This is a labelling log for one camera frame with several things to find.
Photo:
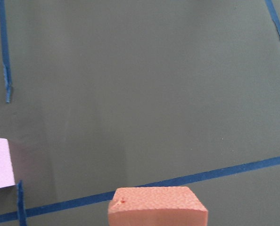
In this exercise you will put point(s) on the orange foam block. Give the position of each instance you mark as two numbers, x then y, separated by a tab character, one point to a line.
156	206

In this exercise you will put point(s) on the pink foam block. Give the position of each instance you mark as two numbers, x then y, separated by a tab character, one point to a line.
6	169

